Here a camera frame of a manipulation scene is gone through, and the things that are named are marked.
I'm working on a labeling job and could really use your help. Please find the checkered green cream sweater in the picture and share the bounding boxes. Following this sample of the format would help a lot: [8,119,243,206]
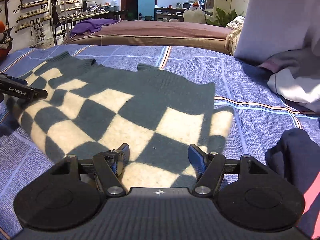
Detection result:
[7,52,233,188]

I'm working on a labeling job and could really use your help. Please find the folded clothes stack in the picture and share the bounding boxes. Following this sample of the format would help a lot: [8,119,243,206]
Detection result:
[0,21,10,61]

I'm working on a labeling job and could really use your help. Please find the blue plaid bed sheet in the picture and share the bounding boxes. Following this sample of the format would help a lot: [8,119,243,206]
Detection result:
[1,45,319,239]

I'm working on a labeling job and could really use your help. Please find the dark navy garment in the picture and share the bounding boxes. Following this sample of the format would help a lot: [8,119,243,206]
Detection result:
[265,128,320,239]

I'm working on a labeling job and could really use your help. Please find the purple blanket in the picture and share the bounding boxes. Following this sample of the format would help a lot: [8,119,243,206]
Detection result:
[70,18,119,36]

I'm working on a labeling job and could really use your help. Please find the brown bed with mauve cover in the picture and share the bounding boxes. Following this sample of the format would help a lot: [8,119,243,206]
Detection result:
[63,20,231,55]

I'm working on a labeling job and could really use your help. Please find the floral cream pillow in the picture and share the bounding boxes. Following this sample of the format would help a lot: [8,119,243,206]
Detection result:
[225,16,245,56]

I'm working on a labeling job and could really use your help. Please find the green potted plant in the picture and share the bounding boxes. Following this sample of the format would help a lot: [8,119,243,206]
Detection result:
[206,8,239,27]

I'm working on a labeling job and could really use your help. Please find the light lavender duvet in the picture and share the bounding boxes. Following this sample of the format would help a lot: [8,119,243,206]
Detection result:
[234,0,319,113]

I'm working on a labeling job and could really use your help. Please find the dark low console table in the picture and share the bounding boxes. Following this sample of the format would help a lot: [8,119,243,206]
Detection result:
[154,7,185,22]

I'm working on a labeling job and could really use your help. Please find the white microwave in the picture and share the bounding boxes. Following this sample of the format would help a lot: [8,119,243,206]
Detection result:
[182,2,193,9]

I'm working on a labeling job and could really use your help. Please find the wall display shelves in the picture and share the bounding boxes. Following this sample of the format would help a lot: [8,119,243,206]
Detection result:
[1,0,83,52]

